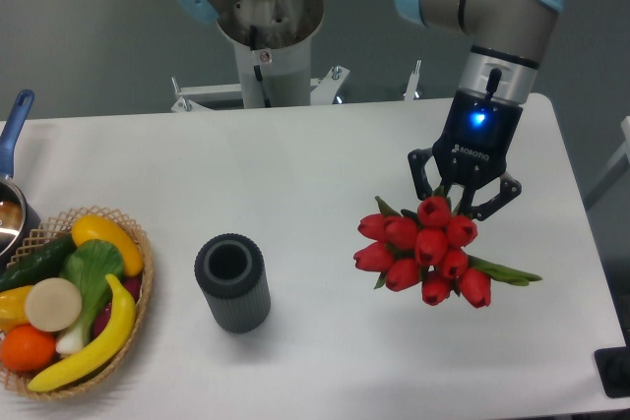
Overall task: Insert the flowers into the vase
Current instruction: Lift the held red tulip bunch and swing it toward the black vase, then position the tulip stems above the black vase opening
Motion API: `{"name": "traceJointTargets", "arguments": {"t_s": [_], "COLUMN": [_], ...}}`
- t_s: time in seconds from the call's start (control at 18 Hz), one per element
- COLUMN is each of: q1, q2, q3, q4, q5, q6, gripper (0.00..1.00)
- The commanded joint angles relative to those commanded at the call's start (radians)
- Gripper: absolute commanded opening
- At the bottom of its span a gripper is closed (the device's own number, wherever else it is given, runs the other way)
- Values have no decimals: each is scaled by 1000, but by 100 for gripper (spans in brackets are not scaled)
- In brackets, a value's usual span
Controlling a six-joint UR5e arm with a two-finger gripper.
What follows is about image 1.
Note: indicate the yellow banana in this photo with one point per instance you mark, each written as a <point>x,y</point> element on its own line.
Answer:
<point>99,351</point>

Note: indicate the woven wicker basket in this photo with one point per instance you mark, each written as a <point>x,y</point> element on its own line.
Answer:
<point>58,226</point>

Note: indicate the dark grey ribbed vase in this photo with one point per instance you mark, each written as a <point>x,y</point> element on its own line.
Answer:
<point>231,273</point>

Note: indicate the beige round disc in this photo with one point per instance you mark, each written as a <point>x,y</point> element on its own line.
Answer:
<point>53,304</point>

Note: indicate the blue handled saucepan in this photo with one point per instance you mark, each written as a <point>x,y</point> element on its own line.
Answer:
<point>18,218</point>

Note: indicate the orange fruit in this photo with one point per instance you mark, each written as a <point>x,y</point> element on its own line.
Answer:
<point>27,349</point>

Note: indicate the purple red vegetable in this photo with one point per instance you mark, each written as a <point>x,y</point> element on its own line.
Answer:
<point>133,286</point>

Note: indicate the green cucumber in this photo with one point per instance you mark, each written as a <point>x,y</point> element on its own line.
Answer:
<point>45,262</point>

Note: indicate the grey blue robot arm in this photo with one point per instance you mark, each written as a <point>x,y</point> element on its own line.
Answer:
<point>509,40</point>

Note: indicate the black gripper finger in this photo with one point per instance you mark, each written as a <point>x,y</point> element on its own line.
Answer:
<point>418,160</point>
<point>509,190</point>

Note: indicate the yellow pepper left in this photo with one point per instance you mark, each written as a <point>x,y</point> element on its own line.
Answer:
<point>12,307</point>

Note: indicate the black device at edge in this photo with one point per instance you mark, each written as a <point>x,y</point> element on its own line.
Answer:
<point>613,370</point>

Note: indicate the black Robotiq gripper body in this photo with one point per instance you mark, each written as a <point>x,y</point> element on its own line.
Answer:
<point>472,149</point>

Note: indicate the red tulip bouquet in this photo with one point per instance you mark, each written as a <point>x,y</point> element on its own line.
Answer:
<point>427,247</point>

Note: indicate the green bok choy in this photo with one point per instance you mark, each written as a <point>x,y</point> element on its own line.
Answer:
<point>87,268</point>

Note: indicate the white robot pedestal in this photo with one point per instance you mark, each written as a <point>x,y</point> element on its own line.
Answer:
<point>271,40</point>

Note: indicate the white table leg frame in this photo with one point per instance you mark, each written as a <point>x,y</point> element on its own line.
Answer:
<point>616,166</point>

